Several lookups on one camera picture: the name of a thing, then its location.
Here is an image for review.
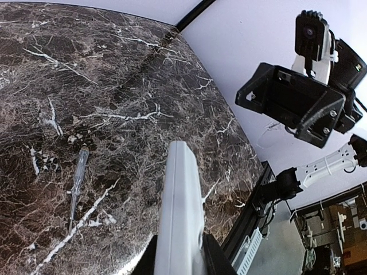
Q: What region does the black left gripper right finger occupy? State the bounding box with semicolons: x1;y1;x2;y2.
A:
200;233;237;275

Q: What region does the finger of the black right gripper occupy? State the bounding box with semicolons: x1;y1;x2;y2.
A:
294;93;346;148
235;62;277;115

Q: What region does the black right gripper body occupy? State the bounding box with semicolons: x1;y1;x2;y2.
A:
269;66;362;133

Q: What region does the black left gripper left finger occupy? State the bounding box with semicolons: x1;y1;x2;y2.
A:
131;235;158;275

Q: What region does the white air conditioner remote control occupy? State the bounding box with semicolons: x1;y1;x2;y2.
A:
154;141;206;274

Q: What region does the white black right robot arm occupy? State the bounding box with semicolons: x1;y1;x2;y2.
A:
235;39;366;205

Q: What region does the white slotted cable duct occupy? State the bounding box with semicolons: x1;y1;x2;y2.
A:
232;227;263;275

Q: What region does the black front table rail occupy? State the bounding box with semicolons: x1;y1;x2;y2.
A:
221;161;279;261

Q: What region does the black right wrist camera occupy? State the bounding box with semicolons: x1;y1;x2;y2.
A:
291;10;339;84

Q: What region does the black enclosure frame post right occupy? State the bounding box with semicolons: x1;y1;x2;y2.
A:
175;0;215;32

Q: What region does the clear handle test screwdriver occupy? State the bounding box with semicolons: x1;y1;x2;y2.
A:
68;145;89;234

